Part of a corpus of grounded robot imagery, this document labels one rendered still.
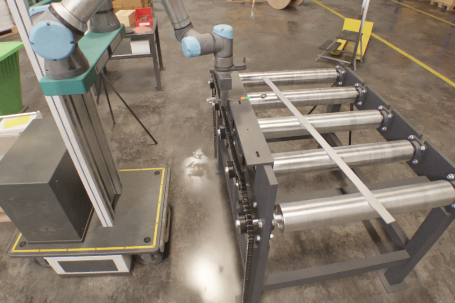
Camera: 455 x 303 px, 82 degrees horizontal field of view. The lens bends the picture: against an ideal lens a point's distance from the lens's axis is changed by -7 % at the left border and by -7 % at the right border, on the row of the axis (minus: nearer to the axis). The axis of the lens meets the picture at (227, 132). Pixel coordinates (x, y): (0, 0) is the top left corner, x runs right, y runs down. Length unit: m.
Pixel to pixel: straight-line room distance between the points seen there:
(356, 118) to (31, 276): 2.28
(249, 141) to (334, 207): 0.44
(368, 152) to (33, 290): 2.14
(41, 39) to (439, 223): 1.77
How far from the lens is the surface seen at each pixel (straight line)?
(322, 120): 1.65
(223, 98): 1.19
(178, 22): 1.13
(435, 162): 1.67
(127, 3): 6.86
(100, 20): 1.52
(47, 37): 0.91
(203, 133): 2.96
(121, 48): 4.09
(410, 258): 1.93
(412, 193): 1.39
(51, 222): 1.81
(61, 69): 1.08
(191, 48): 1.03
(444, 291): 2.36
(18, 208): 1.79
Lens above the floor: 1.79
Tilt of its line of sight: 37 degrees down
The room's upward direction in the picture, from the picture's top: straight up
